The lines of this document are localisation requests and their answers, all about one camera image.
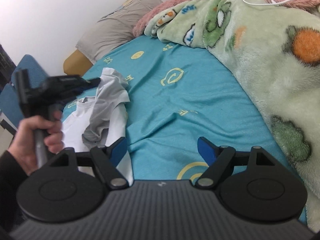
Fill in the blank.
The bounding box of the person's left forearm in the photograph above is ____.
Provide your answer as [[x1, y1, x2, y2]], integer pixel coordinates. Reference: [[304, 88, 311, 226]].
[[0, 150, 33, 230]]

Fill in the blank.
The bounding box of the blue covered chair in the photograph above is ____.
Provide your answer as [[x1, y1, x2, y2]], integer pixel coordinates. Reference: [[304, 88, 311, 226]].
[[10, 54, 52, 88], [0, 84, 23, 135]]

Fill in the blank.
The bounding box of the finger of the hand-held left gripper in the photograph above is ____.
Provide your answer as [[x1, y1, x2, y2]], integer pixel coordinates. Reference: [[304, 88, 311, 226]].
[[74, 78, 101, 97]]

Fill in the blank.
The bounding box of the teal printed bed sheet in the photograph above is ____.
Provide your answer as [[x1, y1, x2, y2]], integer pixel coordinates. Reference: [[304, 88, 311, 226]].
[[61, 34, 308, 223]]

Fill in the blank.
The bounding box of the white t-shirt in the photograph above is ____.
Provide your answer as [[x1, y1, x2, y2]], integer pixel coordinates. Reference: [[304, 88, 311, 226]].
[[60, 67, 134, 184]]

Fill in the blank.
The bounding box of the pink fluffy blanket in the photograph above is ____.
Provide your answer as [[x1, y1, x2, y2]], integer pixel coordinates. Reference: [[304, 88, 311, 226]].
[[132, 0, 320, 38]]

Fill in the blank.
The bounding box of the grey pillow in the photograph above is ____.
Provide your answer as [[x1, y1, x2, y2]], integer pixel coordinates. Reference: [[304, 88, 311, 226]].
[[76, 0, 163, 64]]

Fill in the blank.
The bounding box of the person's left hand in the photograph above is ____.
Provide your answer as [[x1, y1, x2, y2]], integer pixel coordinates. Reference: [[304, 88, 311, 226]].
[[7, 111, 64, 175]]

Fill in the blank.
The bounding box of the green cartoon printed blanket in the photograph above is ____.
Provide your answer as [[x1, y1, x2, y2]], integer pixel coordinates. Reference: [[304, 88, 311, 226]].
[[144, 0, 320, 233]]

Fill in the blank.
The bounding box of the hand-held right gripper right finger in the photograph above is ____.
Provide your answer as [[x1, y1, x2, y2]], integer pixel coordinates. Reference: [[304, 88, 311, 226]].
[[195, 137, 277, 190]]

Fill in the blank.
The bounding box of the mustard yellow headboard cushion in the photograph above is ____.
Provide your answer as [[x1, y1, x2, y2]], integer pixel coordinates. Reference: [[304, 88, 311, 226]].
[[63, 49, 94, 77]]

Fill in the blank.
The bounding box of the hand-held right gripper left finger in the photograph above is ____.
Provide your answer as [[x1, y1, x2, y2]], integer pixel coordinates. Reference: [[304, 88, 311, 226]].
[[46, 137, 130, 190]]

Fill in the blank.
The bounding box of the dark metal security door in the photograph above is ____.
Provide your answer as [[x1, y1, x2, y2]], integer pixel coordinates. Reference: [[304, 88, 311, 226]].
[[0, 44, 12, 85]]

